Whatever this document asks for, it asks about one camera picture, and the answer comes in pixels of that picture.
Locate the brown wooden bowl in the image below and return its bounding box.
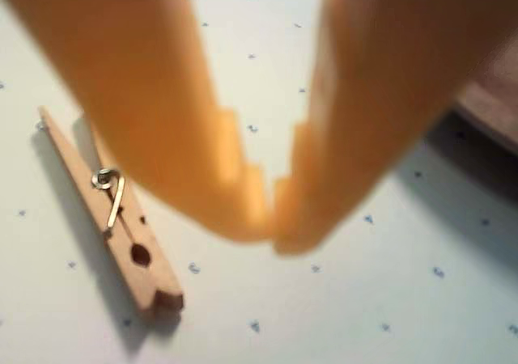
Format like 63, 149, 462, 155
452, 32, 518, 154

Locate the wooden clothespin with metal spring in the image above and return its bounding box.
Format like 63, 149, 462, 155
36, 104, 186, 320

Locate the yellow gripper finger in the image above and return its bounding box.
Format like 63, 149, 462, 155
0, 0, 272, 246
273, 0, 518, 256

